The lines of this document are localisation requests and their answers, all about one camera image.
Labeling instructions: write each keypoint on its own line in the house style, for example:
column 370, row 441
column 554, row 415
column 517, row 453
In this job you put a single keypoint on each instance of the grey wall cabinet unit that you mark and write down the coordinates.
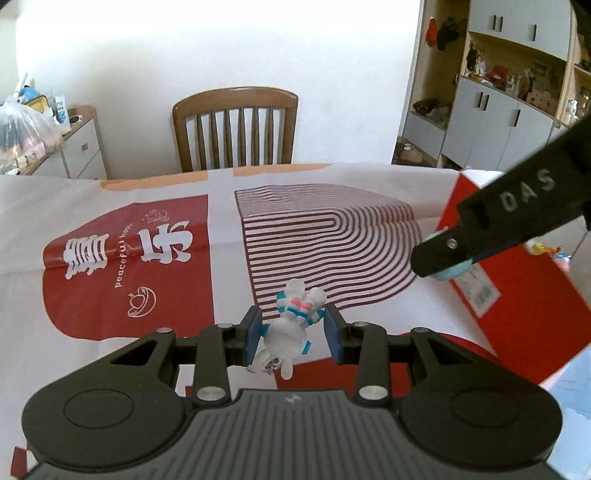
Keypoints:
column 494, row 81

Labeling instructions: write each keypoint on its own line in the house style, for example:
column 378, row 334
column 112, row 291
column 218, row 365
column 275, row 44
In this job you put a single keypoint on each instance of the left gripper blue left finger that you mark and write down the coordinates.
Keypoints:
column 252, row 323

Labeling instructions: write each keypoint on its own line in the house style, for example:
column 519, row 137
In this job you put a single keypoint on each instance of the white astronaut rabbit figure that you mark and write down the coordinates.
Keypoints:
column 286, row 338

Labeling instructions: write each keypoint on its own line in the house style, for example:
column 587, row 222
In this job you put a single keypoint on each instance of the white cardboard box red rim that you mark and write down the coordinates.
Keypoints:
column 520, row 310

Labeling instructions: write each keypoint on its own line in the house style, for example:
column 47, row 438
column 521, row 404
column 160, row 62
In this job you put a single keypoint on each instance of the brown wooden chair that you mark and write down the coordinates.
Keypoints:
column 239, row 126

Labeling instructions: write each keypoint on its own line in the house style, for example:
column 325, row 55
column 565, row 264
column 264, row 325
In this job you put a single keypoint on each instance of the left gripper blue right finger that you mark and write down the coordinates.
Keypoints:
column 334, row 328

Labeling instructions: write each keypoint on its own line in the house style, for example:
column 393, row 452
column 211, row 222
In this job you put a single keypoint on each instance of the teal round digital timer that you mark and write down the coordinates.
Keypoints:
column 452, row 257

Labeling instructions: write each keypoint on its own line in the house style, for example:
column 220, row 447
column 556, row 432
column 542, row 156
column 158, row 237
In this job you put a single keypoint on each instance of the red white patterned tablecloth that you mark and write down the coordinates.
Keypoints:
column 87, row 265

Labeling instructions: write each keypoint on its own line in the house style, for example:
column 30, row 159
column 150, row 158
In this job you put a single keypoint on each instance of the white drawer cabinet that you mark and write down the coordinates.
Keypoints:
column 79, row 155

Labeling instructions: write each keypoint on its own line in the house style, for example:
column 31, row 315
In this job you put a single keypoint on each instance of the clear plastic bag of items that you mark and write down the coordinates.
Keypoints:
column 29, row 131

